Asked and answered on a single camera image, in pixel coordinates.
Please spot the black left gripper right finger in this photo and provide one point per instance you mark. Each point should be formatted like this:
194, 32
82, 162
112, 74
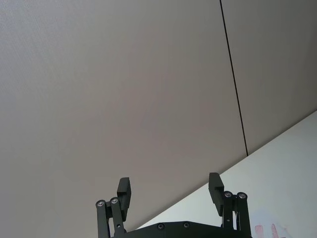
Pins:
216, 196

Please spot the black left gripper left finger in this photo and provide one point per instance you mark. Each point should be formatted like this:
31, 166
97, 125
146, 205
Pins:
121, 198

